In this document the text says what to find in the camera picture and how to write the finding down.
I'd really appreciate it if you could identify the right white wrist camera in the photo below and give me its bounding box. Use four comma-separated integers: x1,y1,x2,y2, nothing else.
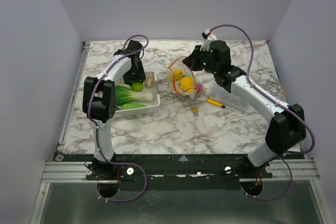
200,29,217,51

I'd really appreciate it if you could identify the white perforated plastic basket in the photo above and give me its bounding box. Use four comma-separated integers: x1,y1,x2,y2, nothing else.
114,71,161,117

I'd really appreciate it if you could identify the yellow screwdriver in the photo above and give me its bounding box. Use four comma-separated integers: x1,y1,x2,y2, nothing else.
206,99,226,108

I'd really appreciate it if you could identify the clear zip bag orange zipper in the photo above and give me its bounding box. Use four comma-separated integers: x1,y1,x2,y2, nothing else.
165,56,205,100

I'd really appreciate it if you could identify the small yellow electronic component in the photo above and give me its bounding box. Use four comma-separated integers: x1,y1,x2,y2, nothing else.
191,106,199,117

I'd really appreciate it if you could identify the light green lettuce toy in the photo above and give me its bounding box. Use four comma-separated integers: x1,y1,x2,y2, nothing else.
121,103,146,110

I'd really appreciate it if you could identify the light green cabbage toy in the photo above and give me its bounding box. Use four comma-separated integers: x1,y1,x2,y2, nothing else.
131,82,144,92

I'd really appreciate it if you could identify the orange peach toy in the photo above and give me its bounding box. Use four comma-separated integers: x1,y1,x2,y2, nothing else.
196,83,204,96

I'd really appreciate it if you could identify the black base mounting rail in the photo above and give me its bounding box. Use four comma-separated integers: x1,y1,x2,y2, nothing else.
86,153,274,190

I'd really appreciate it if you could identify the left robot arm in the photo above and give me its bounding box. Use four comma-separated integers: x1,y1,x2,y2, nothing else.
82,39,146,179

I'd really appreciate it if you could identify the yellow lemon toy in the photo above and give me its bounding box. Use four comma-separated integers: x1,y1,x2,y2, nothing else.
180,76,195,93

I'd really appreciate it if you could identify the clear plastic parts box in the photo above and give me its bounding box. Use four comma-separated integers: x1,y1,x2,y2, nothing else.
206,82,249,112

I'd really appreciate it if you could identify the green bok choy toy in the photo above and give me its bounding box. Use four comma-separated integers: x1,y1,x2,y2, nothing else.
115,86,154,105

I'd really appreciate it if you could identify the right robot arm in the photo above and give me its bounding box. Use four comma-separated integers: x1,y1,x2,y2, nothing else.
183,40,307,178

